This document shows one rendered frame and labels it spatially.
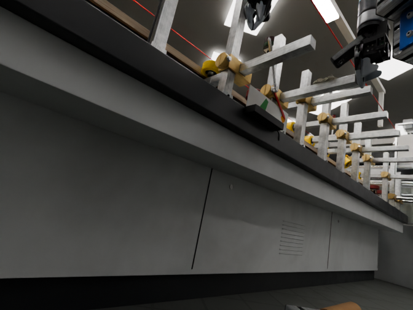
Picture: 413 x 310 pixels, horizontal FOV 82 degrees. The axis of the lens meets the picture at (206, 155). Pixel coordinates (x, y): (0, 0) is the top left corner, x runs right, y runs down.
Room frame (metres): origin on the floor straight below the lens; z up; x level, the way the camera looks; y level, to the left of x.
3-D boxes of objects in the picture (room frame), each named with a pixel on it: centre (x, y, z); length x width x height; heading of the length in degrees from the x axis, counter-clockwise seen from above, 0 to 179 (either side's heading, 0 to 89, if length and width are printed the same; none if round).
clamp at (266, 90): (0.89, -0.22, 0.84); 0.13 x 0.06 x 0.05; 129
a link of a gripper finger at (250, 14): (0.64, -0.04, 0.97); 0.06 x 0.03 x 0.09; 151
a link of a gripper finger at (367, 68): (0.64, -0.43, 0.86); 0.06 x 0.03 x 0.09; 39
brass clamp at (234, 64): (0.73, -0.03, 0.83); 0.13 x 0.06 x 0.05; 129
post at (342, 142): (1.35, -0.79, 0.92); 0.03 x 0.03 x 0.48; 39
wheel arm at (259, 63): (0.70, -0.08, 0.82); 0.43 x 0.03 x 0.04; 39
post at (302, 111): (1.03, -0.40, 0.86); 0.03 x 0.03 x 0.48; 39
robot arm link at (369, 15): (0.65, -0.45, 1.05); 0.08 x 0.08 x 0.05
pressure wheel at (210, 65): (0.86, 0.05, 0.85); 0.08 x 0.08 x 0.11
